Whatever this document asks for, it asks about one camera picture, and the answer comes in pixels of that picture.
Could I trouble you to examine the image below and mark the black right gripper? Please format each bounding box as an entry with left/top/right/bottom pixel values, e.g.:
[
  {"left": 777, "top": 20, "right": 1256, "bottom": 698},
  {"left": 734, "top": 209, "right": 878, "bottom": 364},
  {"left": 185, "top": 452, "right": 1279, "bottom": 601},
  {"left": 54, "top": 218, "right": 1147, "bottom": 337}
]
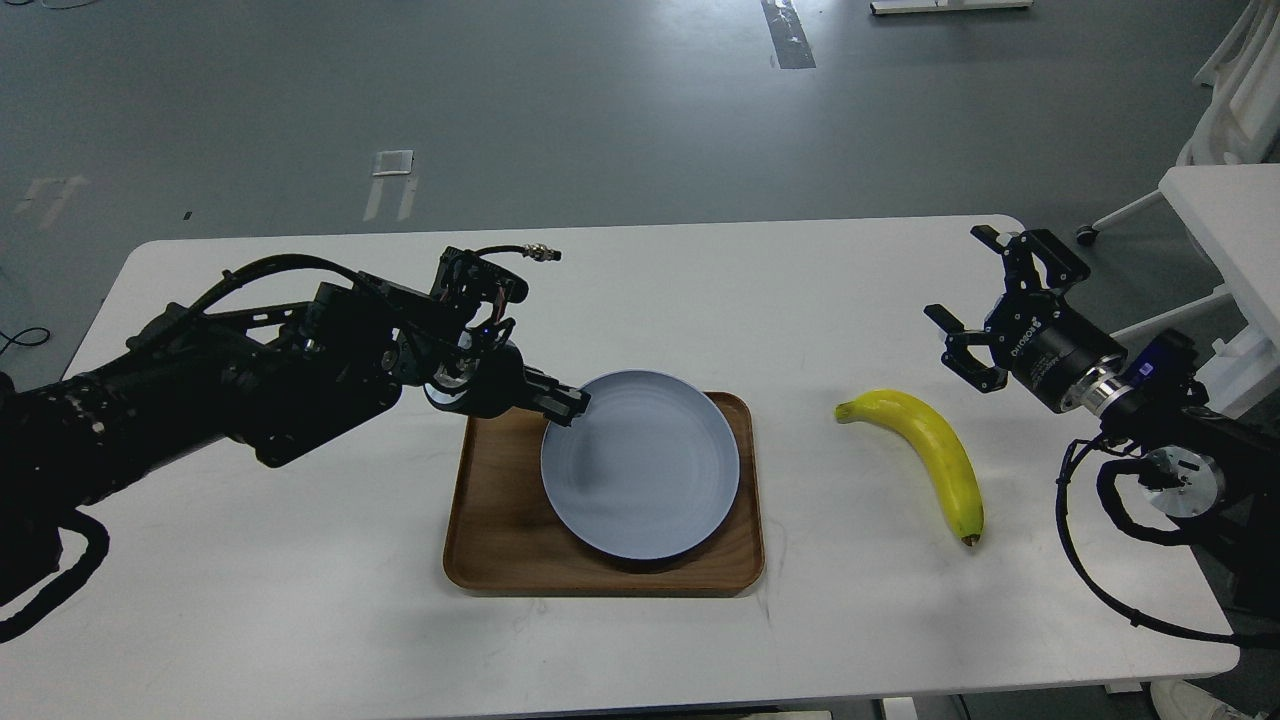
[{"left": 923, "top": 225, "right": 1126, "bottom": 414}]

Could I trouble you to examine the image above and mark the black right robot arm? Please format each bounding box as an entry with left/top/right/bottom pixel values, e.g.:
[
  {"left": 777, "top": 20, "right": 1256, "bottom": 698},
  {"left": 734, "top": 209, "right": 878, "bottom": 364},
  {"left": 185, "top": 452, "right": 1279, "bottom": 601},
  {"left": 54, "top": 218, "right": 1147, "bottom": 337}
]
[{"left": 924, "top": 225, "right": 1277, "bottom": 650}]

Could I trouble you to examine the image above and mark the white chair frame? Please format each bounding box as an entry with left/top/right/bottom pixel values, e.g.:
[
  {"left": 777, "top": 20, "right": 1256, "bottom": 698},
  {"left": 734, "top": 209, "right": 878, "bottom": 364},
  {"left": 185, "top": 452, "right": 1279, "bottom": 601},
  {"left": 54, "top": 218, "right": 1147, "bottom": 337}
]
[{"left": 1076, "top": 0, "right": 1280, "bottom": 247}]

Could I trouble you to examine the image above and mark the yellow banana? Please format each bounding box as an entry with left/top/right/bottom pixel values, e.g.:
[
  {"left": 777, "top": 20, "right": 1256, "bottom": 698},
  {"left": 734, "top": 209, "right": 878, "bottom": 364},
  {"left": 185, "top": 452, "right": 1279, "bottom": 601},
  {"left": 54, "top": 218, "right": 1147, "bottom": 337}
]
[{"left": 833, "top": 388, "right": 986, "bottom": 548}]

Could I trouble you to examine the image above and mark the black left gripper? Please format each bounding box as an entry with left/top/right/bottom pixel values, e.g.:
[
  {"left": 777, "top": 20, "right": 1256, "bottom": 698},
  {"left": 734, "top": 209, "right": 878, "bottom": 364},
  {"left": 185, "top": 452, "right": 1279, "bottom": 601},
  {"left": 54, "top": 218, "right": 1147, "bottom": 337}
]
[{"left": 424, "top": 343, "right": 591, "bottom": 427}]

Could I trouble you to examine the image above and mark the light blue round plate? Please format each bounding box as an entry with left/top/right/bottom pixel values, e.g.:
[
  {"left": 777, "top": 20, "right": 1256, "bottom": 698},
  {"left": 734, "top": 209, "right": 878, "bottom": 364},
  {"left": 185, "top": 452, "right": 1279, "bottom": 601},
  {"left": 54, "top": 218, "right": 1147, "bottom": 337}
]
[{"left": 540, "top": 370, "right": 742, "bottom": 561}]

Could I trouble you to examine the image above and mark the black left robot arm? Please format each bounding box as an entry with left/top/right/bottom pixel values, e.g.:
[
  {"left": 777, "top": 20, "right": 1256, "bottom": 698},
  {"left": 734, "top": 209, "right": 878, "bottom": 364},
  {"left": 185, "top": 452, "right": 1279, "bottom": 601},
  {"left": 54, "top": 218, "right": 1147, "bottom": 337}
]
[{"left": 1, "top": 247, "right": 590, "bottom": 641}]

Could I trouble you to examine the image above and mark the white base at top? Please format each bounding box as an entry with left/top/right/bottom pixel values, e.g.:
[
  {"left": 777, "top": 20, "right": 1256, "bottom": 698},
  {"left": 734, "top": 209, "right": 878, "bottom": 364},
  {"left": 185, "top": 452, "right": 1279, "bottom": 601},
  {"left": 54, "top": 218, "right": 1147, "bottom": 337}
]
[{"left": 869, "top": 0, "right": 1036, "bottom": 17}]

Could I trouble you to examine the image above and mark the brown wooden tray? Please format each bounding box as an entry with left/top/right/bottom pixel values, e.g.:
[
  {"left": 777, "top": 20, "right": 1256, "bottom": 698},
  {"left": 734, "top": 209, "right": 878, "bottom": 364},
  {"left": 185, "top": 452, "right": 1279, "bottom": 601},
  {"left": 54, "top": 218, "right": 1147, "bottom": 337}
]
[{"left": 442, "top": 392, "right": 765, "bottom": 598}]

